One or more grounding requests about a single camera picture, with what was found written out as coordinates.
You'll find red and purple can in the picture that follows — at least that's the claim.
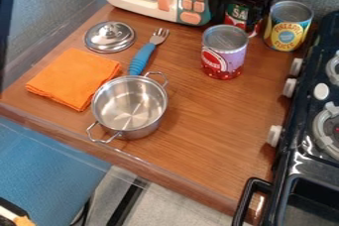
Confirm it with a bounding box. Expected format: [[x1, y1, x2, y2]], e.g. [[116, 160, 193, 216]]
[[199, 24, 251, 81]]

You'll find toy stove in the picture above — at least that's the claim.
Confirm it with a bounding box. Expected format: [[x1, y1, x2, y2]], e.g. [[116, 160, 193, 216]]
[[230, 10, 339, 226]]

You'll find silver lid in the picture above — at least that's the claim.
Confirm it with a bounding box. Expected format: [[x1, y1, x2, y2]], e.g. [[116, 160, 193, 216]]
[[83, 21, 138, 55]]

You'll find red and green can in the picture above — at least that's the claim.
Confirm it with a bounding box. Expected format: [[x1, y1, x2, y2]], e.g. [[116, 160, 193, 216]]
[[223, 2, 262, 38]]

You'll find yellow can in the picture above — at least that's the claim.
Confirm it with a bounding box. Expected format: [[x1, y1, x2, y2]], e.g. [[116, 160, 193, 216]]
[[262, 0, 315, 53]]

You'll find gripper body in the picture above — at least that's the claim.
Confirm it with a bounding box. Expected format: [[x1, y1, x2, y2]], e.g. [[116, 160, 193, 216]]
[[205, 0, 278, 35]]

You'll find orange cloth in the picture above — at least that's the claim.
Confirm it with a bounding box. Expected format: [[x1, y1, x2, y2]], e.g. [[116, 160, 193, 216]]
[[24, 48, 124, 113]]

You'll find blue-handled fork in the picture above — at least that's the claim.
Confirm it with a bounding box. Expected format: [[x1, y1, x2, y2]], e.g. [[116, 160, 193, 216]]
[[127, 27, 171, 76]]

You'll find silver pot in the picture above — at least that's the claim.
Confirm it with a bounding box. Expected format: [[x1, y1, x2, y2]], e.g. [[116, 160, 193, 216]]
[[84, 70, 171, 145]]

